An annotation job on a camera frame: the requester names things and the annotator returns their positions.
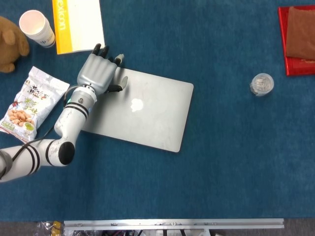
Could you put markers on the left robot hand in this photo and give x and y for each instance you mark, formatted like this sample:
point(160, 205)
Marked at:
point(96, 73)

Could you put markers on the silver laptop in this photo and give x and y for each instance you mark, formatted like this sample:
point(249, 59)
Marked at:
point(152, 123)

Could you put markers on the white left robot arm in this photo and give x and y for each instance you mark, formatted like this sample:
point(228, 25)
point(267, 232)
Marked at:
point(70, 120)

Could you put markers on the yellow and white book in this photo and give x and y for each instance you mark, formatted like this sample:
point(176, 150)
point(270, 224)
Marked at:
point(83, 27)

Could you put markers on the white peanut snack bag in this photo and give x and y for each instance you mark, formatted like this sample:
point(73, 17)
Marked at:
point(32, 103)

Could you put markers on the white paper cup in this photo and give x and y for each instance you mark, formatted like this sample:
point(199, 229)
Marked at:
point(37, 27)

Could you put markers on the brown plush toy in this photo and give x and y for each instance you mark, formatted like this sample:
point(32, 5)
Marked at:
point(9, 49)

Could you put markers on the blue table cloth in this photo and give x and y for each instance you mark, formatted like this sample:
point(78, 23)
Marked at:
point(221, 159)

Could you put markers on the clear plastic bag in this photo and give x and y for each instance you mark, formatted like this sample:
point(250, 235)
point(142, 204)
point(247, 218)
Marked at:
point(45, 228)

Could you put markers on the clear plastic clip container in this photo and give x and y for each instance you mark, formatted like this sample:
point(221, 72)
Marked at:
point(262, 84)

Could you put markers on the red flat box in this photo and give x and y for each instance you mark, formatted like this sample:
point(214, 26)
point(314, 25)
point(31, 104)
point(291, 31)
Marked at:
point(282, 37)

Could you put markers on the folded brown cloth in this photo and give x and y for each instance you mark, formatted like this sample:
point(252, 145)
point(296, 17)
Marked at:
point(301, 32)

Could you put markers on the aluminium frame rail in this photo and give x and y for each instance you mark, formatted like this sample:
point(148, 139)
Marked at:
point(172, 223)

